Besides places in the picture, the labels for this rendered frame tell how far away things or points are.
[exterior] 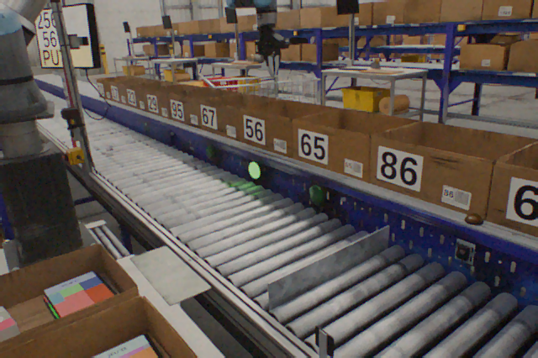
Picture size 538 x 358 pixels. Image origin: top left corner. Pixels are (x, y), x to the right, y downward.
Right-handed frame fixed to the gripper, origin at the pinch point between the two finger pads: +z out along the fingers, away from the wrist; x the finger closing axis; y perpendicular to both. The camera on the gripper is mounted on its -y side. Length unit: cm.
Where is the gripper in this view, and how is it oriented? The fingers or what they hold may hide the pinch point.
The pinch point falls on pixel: (273, 74)
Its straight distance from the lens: 182.4
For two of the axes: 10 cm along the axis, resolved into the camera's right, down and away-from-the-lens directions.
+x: -7.5, 2.7, -6.0
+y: -6.5, -2.2, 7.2
